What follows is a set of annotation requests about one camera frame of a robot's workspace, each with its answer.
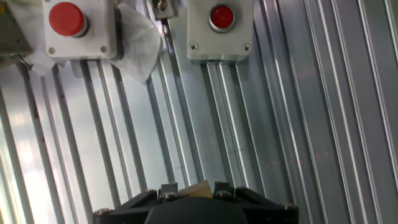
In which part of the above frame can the white crumpled tissue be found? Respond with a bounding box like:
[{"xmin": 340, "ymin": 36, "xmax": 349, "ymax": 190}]
[{"xmin": 6, "ymin": 0, "xmax": 162, "ymax": 85}]

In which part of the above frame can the small wooden cube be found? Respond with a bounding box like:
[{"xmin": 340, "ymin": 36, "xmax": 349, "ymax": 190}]
[{"xmin": 178, "ymin": 180, "xmax": 214, "ymax": 200}]

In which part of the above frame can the grey box flat red button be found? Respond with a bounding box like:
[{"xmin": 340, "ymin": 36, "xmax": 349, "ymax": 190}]
[{"xmin": 186, "ymin": 0, "xmax": 255, "ymax": 65}]

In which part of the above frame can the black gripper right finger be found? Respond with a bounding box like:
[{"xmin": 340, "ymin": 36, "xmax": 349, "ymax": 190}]
[{"xmin": 212, "ymin": 180, "xmax": 300, "ymax": 224}]

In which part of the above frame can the grey box red mushroom button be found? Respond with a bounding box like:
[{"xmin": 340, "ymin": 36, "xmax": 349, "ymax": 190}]
[{"xmin": 41, "ymin": 0, "xmax": 119, "ymax": 61}]

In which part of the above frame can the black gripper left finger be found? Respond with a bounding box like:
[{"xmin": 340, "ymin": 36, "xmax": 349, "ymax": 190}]
[{"xmin": 92, "ymin": 182, "xmax": 180, "ymax": 224}]

